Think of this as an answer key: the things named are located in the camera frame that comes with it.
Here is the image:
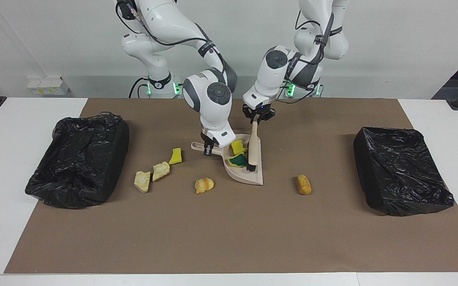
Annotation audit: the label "black right base cable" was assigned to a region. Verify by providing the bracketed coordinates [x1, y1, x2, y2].
[128, 77, 151, 99]

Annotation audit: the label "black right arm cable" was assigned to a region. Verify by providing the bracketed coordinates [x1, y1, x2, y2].
[114, 0, 229, 76]

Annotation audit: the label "white wall socket boxes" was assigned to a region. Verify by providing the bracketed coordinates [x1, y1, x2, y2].
[27, 77, 70, 96]

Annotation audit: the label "brown table mat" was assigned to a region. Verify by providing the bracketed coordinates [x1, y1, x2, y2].
[4, 98, 458, 274]

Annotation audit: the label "orange toy croissant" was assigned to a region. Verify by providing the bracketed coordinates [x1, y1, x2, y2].
[195, 178, 215, 194]

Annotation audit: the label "beige brush black bristles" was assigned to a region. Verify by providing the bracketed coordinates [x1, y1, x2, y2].
[246, 121, 262, 172]

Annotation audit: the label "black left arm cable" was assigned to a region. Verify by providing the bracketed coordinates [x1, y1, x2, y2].
[295, 10, 335, 104]

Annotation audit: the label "beige plastic dustpan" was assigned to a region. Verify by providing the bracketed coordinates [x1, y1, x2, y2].
[190, 134, 264, 186]

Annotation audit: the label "yellow and green sponge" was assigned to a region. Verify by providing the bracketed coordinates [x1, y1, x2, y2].
[229, 154, 248, 168]

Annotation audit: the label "brown toy bread roll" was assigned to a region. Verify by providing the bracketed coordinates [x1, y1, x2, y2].
[297, 174, 312, 195]

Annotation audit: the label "bin with black bag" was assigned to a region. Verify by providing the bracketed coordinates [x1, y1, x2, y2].
[25, 112, 130, 210]
[353, 126, 455, 217]

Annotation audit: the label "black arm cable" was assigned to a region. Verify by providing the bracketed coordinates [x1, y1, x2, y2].
[114, 0, 229, 76]
[295, 10, 335, 104]

